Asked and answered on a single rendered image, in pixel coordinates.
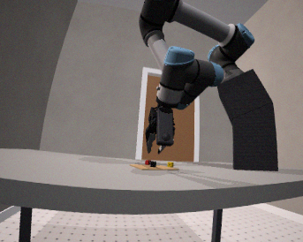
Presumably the tan flat mat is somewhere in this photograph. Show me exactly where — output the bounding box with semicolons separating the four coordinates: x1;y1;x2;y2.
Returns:
130;164;179;170

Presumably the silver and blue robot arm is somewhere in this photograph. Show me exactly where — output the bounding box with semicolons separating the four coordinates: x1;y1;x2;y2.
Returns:
139;0;254;147

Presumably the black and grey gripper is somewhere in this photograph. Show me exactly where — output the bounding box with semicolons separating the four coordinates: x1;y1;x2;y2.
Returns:
146;97;178;154

